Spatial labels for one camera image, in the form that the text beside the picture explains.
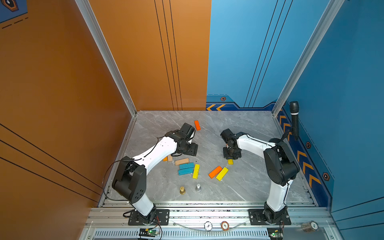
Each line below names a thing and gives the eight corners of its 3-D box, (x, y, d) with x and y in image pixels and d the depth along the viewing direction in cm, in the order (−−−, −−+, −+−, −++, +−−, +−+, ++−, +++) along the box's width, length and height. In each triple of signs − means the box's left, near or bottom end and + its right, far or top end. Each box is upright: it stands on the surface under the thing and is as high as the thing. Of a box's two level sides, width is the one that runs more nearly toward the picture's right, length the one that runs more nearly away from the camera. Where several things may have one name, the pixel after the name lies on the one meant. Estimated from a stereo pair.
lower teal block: (178, 175, 89) (178, 174, 87) (178, 171, 91) (177, 169, 89) (194, 173, 90) (193, 171, 88) (193, 168, 92) (193, 166, 90)
